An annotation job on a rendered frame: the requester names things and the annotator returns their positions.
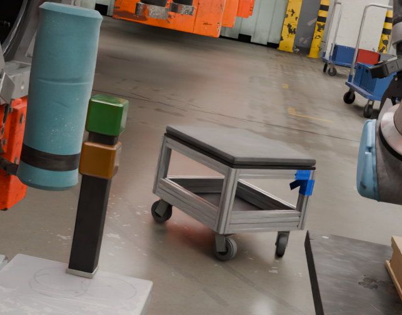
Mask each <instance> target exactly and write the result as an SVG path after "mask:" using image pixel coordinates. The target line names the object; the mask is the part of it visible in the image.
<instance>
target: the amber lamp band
mask: <svg viewBox="0 0 402 315"><path fill-rule="evenodd" d="M121 148H122V144H121V142H119V141H118V142H117V143H116V144H115V145H113V146H111V145H107V144H101V143H98V142H92V141H88V139H87V140H85V141H84V142H83V143H82V148H81V156H80V160H79V168H78V172H79V174H81V175H85V176H91V177H94V178H100V179H106V180H110V179H112V178H113V177H114V175H115V174H116V173H117V172H118V167H119V160H120V155H121Z"/></svg>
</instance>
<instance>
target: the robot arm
mask: <svg viewBox="0 0 402 315"><path fill-rule="evenodd" d="M392 47H393V48H394V49H396V55H397V56H396V57H394V58H392V59H389V60H385V61H379V62H377V63H375V64H374V66H371V67H369V71H370V73H371V77H372V79H374V78H378V79H382V78H386V77H388V76H390V75H391V74H392V73H395V72H396V71H397V73H396V75H394V76H393V79H392V80H391V81H390V84H389V86H388V88H387V89H386V91H385V92H384V94H383V96H382V98H381V103H380V107H379V112H378V114H379V116H378V120H376V119H373V120H367V121H366V122H365V124H364V127H363V131H362V135H361V141H360V145H359V153H358V163H357V172H356V187H357V190H358V193H359V194H360V195H361V196H363V197H364V198H369V199H373V200H376V201H378V202H384V203H391V204H397V205H401V206H402V70H401V69H402V0H393V19H392ZM396 98H398V100H397V101H396Z"/></svg>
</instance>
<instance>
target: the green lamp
mask: <svg viewBox="0 0 402 315"><path fill-rule="evenodd" d="M128 107H129V101H128V100H127V99H123V98H119V97H113V96H107V95H103V94H97V95H95V96H93V97H91V98H90V99H89V103H88V111H87V115H86V123H85V130H86V131H87V132H90V133H96V134H102V135H105V136H111V137H118V136H119V135H120V134H121V133H123V132H124V130H125V125H126V118H127V114H128Z"/></svg>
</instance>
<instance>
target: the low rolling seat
mask: <svg viewBox="0 0 402 315"><path fill-rule="evenodd" d="M172 149H173V150H175V151H177V152H179V153H181V154H183V155H185V156H187V157H188V158H190V159H192V160H194V161H196V162H198V163H200V164H202V165H204V166H206V167H208V168H210V169H212V170H214V171H216V172H218V173H220V174H222V175H224V176H167V175H168V168H169V162H170V157H171V151H172ZM315 164H316V160H315V158H313V157H311V156H309V155H306V154H304V153H301V152H299V151H296V150H294V149H291V148H290V147H287V146H284V145H282V144H280V143H277V142H274V141H272V140H270V139H267V138H265V137H262V136H260V135H257V134H255V133H253V132H250V131H247V130H245V129H234V128H223V127H201V126H180V125H169V126H166V132H165V133H164V135H162V138H161V145H160V150H159V156H158V163H157V167H156V174H155V178H154V184H153V191H152V193H153V194H155V195H157V196H158V197H160V198H161V199H159V200H158V201H156V202H154V203H153V205H152V207H151V214H152V216H153V218H154V219H155V220H157V221H159V222H164V221H167V220H168V219H169V218H170V217H171V215H172V206H175V207H176V208H178V209H180V210H181V211H183V212H184V213H186V214H188V215H189V216H191V217H192V218H195V219H196V220H197V221H199V222H201V223H203V224H204V225H206V226H207V227H209V228H211V229H212V230H214V231H212V233H214V234H215V242H214V246H213V249H214V253H215V255H216V256H217V257H218V258H219V259H220V260H223V261H227V260H229V259H232V258H233V257H234V256H235V255H236V251H237V247H236V243H235V241H234V240H233V239H232V238H231V237H232V236H233V235H231V234H232V233H259V232H273V231H277V232H278V234H277V238H276V242H275V246H276V255H279V256H283V255H284V252H285V249H286V248H287V247H288V239H289V235H290V231H299V230H304V226H305V222H306V217H307V214H308V209H309V204H310V200H311V195H312V192H313V187H314V182H315V177H316V172H317V170H315V169H316V168H315V167H314V165H315ZM242 179H297V180H295V181H293V182H291V183H290V184H289V185H290V188H291V190H293V189H295V188H296V187H298V186H300V187H299V196H298V201H297V205H296V206H294V205H292V204H290V203H288V202H286V201H284V200H282V199H280V198H278V197H276V196H274V195H272V194H270V193H268V192H266V191H264V190H262V189H260V188H258V187H256V186H254V185H252V184H250V183H248V182H246V181H244V180H242ZM279 233H280V234H279Z"/></svg>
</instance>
